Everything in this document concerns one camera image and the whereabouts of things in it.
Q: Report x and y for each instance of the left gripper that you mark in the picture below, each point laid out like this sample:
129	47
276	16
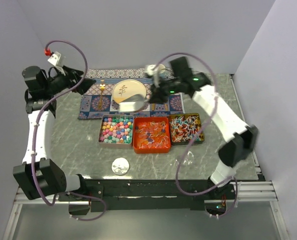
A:
69	75

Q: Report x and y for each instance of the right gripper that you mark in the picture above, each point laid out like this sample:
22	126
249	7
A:
157	96

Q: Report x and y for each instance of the orange tin of lollipops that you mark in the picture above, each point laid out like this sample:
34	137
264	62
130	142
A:
151	135

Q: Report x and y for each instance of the gold tin of lollipops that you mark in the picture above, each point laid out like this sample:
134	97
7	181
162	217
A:
183	128

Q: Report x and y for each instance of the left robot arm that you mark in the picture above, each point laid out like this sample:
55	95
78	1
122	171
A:
38	174

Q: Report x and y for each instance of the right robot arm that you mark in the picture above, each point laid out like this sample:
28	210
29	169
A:
240	138

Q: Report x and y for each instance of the silver tin of star candies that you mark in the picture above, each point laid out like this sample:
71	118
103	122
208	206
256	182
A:
116	131

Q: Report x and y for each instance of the gold fork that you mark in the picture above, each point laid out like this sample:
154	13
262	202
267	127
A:
101	88

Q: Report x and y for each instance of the patterned blue placemat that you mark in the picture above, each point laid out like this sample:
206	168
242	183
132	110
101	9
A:
89	109

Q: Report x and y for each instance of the blue mug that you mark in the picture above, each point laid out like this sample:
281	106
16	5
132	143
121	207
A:
164	72

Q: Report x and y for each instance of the cream and orange plate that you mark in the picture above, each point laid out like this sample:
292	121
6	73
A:
126	89

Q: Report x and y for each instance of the clear jar lid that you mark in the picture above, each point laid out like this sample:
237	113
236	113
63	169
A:
120	166

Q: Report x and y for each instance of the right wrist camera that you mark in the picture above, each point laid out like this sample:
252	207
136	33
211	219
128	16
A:
153	70

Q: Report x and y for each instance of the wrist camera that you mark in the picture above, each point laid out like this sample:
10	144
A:
57	60
153	70

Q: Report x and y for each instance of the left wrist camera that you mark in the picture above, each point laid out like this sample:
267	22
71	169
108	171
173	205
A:
57	60

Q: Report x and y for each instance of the aluminium rail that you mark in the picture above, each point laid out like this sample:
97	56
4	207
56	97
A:
245	191

